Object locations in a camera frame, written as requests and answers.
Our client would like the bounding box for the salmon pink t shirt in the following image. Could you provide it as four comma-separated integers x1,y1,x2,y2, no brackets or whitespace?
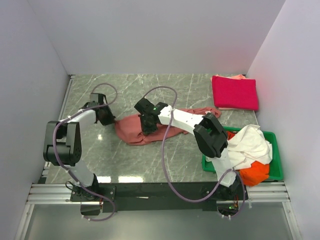
114,106,223,147

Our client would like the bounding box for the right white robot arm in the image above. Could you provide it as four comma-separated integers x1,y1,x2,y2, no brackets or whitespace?
134,98,240,200

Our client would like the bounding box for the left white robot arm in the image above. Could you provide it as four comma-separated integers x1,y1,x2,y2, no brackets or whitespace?
43,93,115,201

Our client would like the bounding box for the folded magenta t shirt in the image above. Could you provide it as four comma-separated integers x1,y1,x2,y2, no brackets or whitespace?
211,74,259,111

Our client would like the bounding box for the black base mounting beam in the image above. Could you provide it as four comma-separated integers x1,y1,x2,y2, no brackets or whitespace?
70,182,248,216

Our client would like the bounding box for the folded peach t shirt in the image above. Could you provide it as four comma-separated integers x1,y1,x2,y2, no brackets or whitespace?
210,73,251,111

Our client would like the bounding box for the white t shirt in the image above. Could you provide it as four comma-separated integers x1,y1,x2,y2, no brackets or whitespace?
228,124,273,170

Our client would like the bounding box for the orange t shirt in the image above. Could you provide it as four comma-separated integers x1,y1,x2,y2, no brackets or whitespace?
228,139,273,187

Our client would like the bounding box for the green plastic bin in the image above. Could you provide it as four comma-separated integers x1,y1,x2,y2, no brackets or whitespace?
202,127,284,182

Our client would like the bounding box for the aluminium rail frame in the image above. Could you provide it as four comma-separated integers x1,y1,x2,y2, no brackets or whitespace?
13,73,302,240

